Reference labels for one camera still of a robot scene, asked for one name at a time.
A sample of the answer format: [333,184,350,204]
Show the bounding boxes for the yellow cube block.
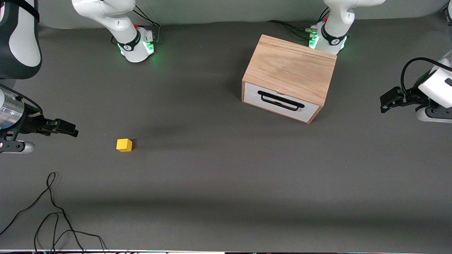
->
[116,138,133,153]

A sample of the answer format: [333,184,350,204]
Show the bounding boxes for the black metal drawer handle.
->
[257,90,305,112]

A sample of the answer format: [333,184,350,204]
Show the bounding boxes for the wooden drawer with white front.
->
[244,82,322,124]

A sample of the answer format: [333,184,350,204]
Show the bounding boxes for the wooden drawer cabinet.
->
[242,34,337,125]

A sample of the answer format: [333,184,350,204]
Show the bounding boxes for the black left arm wrist cable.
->
[400,57,446,93]

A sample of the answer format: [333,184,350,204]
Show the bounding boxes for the black arm wrist cable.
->
[0,84,43,114]
[400,57,446,93]

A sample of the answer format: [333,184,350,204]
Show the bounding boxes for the black right arm wrist cable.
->
[0,84,43,114]

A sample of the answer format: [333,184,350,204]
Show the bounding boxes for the thin black loose cable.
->
[0,172,108,254]

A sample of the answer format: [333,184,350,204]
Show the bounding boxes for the black left arm base cables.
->
[267,7,331,40]

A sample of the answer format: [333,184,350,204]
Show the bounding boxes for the black arm base cables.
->
[267,7,331,40]
[132,5,161,45]

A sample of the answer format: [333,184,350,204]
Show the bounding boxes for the black right arm base cables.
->
[132,5,161,45]

